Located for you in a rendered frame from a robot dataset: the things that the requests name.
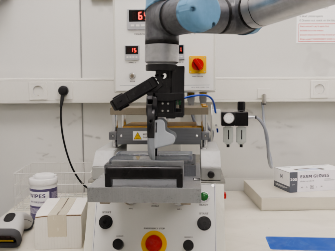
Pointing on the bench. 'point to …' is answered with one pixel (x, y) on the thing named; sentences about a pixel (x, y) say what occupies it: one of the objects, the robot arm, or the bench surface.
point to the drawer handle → (143, 173)
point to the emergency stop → (153, 243)
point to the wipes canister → (42, 190)
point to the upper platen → (167, 124)
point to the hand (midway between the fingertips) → (151, 154)
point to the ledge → (286, 197)
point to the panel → (157, 224)
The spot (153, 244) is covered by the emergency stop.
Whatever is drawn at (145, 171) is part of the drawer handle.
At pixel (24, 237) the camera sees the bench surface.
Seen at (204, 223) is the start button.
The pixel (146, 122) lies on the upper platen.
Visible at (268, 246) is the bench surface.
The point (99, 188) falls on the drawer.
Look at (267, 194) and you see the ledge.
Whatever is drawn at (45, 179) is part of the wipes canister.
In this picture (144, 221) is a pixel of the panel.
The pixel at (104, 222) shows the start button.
